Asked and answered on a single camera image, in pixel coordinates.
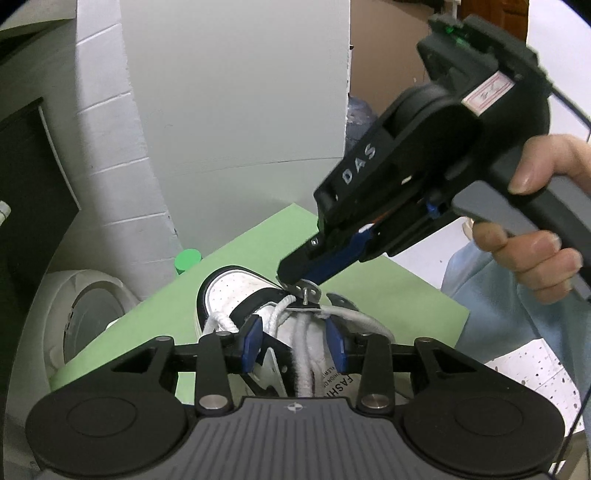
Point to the brown wooden door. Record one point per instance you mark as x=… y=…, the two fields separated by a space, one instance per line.
x=517 y=18

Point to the black cabinet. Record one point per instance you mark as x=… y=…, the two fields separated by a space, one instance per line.
x=27 y=184

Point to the white board panel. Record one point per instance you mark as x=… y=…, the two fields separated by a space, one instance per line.
x=231 y=92

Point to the person's right hand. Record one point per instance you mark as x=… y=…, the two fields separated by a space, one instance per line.
x=531 y=258

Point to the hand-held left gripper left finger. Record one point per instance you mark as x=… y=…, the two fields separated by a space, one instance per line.
x=251 y=344

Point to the person's right leg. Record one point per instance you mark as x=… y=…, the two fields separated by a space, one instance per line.
x=485 y=314

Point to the green foam board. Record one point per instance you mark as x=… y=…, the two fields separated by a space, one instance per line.
x=415 y=300

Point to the green round cap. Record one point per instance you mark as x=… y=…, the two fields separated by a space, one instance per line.
x=187 y=261

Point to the blue water jug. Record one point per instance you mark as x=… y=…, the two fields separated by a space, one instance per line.
x=360 y=124

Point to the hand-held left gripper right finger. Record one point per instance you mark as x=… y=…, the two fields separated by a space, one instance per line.
x=334 y=344

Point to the white and black sneaker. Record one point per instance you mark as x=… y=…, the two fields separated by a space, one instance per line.
x=231 y=290

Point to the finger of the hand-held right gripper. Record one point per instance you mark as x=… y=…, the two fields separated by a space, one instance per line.
x=341 y=258

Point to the white shoelace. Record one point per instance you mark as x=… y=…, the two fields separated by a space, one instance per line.
x=302 y=364

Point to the white round fan housing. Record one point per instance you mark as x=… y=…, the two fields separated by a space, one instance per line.
x=60 y=323

